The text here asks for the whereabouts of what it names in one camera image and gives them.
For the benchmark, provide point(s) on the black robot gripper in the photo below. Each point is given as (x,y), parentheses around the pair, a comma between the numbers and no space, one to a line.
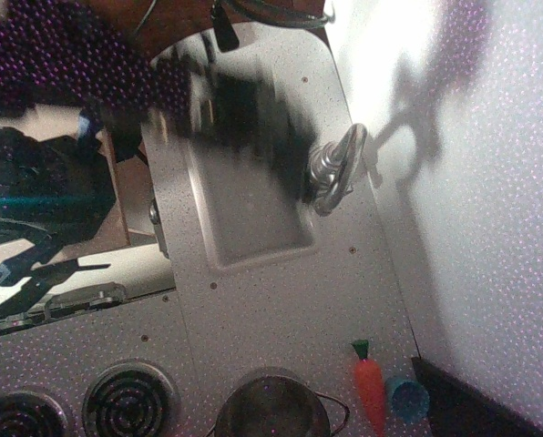
(251,117)

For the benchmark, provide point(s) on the silver curved faucet spout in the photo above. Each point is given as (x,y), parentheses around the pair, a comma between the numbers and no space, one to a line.
(356,137)

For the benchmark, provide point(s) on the silver faucet base with lever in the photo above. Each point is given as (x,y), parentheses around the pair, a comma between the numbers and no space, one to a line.
(331,170)

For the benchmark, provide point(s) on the black clamp at top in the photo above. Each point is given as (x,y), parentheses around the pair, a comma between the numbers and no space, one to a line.
(226,38)

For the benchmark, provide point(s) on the grey toy sink basin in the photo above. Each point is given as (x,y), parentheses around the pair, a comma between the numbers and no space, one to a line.
(244,217)

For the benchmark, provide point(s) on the black and blue clamp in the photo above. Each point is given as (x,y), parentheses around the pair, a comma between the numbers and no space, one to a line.
(33,263)

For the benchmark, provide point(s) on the black coil stove burner centre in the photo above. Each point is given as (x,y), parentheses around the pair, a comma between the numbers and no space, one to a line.
(131,398)

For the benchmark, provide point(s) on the black coil stove burner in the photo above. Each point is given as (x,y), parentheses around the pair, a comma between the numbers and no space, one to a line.
(131,398)
(30,413)

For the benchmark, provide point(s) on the orange toy carrot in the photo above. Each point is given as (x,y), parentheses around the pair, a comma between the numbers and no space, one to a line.
(369,383)

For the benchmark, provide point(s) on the blue plastic cup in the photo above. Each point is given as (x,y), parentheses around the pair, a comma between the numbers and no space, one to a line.
(408,399)

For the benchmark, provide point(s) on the black coil stove burner left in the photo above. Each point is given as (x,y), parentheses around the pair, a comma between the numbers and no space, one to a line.
(30,413)

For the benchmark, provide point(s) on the silver cabinet door handle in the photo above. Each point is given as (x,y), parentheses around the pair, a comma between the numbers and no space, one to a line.
(154,218)

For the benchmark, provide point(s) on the metal pot with handle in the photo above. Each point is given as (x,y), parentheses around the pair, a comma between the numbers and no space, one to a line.
(279,406)

